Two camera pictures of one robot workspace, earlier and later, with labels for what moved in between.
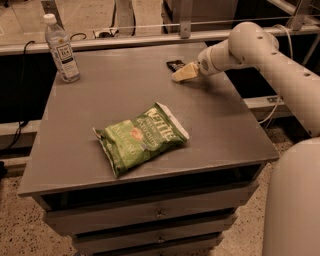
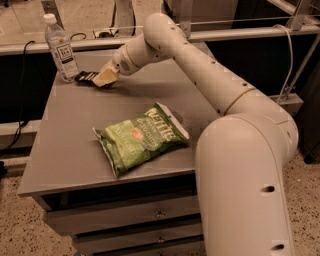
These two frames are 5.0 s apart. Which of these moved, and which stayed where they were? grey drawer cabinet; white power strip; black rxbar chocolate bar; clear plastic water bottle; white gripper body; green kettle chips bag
Moved: white gripper body; black rxbar chocolate bar
Stayed: white power strip; green kettle chips bag; grey drawer cabinet; clear plastic water bottle
